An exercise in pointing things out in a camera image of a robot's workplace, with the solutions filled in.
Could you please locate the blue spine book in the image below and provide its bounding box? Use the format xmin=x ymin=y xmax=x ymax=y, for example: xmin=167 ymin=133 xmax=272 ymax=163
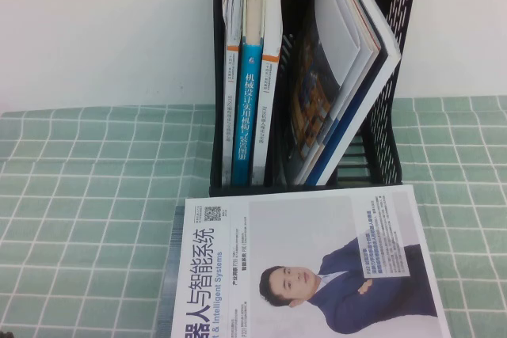
xmin=231 ymin=0 xmax=267 ymax=188

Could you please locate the magazine with man cover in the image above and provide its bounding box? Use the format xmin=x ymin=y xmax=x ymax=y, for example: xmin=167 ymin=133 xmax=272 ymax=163
xmin=170 ymin=184 xmax=453 ymax=338

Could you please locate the worn white orange-band book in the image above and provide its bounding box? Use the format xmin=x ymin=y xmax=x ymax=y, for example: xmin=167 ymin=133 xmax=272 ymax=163
xmin=220 ymin=0 xmax=246 ymax=188

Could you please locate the black mesh book holder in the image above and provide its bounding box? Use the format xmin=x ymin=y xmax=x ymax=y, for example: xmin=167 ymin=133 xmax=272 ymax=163
xmin=208 ymin=0 xmax=415 ymax=198

